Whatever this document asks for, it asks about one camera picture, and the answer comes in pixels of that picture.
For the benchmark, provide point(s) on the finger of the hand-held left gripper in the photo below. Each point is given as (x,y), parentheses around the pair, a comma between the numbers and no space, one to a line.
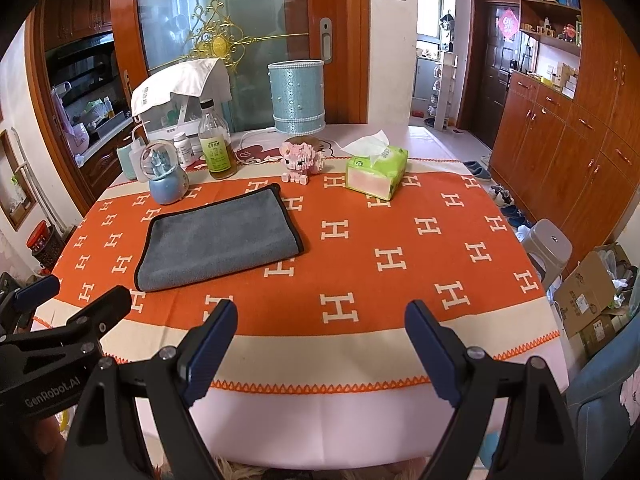
(109,305)
(35,292)

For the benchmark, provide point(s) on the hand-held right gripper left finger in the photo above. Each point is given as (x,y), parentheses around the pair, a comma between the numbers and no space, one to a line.
(209,355)

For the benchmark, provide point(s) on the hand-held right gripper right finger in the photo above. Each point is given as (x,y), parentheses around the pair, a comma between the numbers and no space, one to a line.
(431,355)

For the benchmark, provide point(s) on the grey towel black trim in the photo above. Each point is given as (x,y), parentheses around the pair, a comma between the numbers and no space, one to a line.
(220,240)

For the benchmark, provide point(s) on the red black basket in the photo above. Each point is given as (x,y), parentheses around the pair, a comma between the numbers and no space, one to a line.
(45,245)

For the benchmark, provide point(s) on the orange patterned tablecloth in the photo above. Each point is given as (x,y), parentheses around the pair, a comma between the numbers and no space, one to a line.
(380,270)

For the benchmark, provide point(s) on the pink table cover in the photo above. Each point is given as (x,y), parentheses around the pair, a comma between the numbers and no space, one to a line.
(320,425)

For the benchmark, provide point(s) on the blue snow globe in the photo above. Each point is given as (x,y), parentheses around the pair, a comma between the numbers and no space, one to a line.
(165,180)

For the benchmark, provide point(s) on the white squeeze bottle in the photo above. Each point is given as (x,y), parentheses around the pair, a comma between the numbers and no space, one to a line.
(129,157)

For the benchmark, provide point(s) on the grey plastic stool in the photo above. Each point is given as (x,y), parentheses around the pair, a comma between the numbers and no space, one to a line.
(547,247)

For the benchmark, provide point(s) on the blue shoes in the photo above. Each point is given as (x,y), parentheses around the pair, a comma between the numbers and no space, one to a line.
(515,216)

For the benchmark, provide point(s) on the closed cardboard box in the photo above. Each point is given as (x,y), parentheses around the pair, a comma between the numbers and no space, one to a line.
(597,335)

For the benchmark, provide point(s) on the open cardboard box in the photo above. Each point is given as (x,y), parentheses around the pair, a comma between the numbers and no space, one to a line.
(585,287)

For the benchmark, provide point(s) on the white pill bottle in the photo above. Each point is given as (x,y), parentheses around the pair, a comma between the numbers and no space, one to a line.
(183,150)

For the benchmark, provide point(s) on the white sneakers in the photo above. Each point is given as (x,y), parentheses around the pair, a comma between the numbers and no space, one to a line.
(502,194)

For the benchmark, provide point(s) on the blue upholstered chair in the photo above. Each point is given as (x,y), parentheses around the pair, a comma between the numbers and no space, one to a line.
(607,400)

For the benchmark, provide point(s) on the green tissue pack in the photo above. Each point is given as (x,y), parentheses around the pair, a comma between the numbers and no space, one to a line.
(376,172)

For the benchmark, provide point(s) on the blue slippers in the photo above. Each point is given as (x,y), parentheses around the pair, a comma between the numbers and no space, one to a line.
(477,170)

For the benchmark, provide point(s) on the glass bottle yellow liquid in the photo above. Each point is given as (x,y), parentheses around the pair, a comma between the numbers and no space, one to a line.
(216,145)

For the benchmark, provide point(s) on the pink block toy pig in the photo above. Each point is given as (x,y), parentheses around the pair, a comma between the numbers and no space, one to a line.
(300,159)

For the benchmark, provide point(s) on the white cloth cover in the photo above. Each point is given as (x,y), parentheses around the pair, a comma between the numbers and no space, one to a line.
(185,82)

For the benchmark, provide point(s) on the white shoe rack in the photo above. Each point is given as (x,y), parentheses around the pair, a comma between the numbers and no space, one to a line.
(444,90)

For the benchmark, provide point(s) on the dark entrance door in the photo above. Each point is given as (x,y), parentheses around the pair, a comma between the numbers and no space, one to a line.
(492,90)

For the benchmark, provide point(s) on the blue table lamp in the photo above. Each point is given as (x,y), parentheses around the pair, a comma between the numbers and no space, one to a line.
(297,92)

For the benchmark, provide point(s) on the red door decoration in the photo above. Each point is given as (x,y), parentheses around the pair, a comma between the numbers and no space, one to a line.
(509,24)

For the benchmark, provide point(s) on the wooden sliding glass door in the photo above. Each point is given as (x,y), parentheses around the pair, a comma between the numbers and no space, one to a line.
(330,0)

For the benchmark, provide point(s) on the wooden wall cabinet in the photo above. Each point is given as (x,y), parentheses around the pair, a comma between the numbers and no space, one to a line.
(575,135)

